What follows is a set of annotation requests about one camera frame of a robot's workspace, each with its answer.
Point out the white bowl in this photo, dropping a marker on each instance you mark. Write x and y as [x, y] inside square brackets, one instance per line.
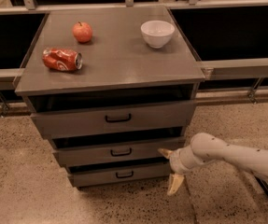
[157, 33]

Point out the grey drawer cabinet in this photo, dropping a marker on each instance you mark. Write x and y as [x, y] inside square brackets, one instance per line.
[119, 68]

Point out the red apple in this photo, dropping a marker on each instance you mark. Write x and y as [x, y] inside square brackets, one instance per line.
[82, 32]

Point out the grey top drawer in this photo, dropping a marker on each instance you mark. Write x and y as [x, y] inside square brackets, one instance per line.
[113, 119]

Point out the crushed red soda can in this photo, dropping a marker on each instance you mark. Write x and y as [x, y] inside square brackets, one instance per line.
[66, 60]

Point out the grey bottom drawer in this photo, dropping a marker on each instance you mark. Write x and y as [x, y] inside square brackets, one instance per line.
[120, 174]

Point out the grey drawer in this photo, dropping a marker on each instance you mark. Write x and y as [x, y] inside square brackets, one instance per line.
[120, 174]
[113, 119]
[106, 153]

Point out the black metal leg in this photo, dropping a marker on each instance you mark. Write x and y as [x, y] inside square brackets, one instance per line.
[263, 185]

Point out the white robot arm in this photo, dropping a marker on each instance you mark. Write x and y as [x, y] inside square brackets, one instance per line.
[205, 148]

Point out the metal railing frame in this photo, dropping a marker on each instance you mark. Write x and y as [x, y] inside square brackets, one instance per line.
[233, 32]

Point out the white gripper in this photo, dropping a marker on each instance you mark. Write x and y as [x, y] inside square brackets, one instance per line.
[177, 163]

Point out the grey middle drawer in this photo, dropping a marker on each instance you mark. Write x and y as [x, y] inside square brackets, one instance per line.
[106, 153]

